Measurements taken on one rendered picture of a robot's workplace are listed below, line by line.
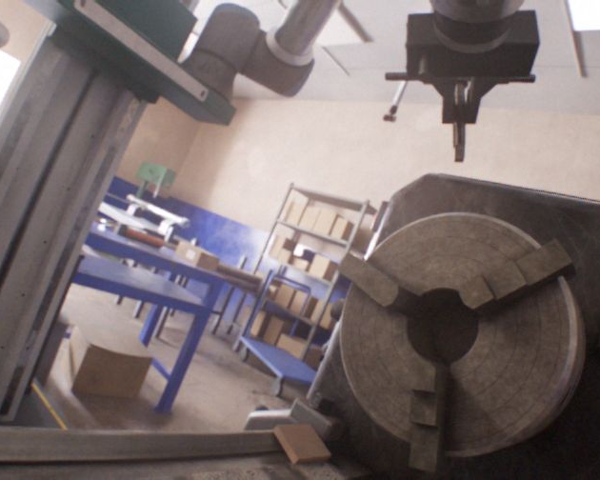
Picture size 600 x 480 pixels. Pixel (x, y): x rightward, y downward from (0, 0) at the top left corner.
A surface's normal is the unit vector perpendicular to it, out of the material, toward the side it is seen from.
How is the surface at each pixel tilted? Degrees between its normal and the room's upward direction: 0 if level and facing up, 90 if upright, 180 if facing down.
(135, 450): 45
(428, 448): 90
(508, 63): 159
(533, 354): 90
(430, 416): 90
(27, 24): 90
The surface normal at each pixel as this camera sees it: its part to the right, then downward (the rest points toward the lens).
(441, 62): -0.16, 0.92
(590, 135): -0.63, -0.33
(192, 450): 0.75, -0.49
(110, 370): 0.62, 0.20
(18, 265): 0.75, 0.27
